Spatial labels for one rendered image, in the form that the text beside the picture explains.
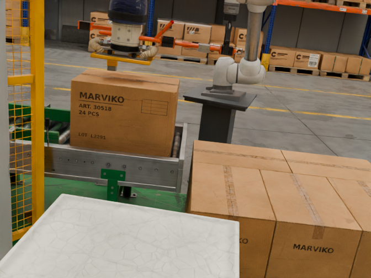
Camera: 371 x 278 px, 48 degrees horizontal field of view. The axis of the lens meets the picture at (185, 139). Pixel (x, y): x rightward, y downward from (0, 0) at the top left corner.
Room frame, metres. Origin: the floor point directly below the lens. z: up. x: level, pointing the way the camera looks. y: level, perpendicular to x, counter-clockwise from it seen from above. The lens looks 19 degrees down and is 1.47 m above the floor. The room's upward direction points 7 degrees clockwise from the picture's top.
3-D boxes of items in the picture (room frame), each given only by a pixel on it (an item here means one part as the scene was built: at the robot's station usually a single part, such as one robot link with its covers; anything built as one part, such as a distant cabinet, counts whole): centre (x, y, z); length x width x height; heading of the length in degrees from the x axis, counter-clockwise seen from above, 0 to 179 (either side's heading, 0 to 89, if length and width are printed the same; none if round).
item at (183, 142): (2.50, 0.01, 0.58); 0.70 x 0.03 x 0.06; 0
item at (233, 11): (2.52, -0.17, 1.42); 0.09 x 0.09 x 0.06
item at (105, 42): (2.51, 0.42, 1.14); 0.34 x 0.25 x 0.06; 91
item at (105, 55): (2.41, 0.42, 1.10); 0.34 x 0.10 x 0.05; 91
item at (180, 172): (2.50, 0.01, 0.48); 0.70 x 0.03 x 0.15; 0
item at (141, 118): (2.50, 0.38, 0.75); 0.60 x 0.40 x 0.40; 90
